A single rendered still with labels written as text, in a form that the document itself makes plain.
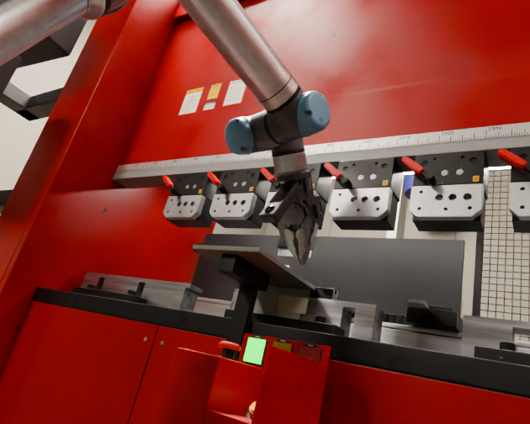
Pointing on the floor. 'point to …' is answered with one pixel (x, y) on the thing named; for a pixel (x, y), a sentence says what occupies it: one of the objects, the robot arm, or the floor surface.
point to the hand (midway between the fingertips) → (299, 260)
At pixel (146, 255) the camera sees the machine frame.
